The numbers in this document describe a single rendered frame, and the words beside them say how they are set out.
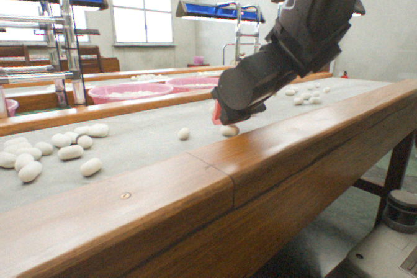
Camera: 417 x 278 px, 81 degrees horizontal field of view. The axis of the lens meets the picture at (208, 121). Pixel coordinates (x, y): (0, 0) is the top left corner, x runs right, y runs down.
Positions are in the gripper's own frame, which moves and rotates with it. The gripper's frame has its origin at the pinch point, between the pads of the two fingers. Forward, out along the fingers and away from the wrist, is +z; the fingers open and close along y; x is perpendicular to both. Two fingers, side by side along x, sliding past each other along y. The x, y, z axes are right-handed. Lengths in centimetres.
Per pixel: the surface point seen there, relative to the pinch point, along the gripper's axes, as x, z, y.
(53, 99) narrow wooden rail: -33, 43, 21
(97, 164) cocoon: 2.7, -2.8, 24.9
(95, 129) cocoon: -6.6, 7.8, 20.9
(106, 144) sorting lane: -2.5, 5.6, 20.6
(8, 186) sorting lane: 1.3, 0.8, 34.4
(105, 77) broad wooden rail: -57, 70, -7
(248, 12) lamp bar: -69, 32, -87
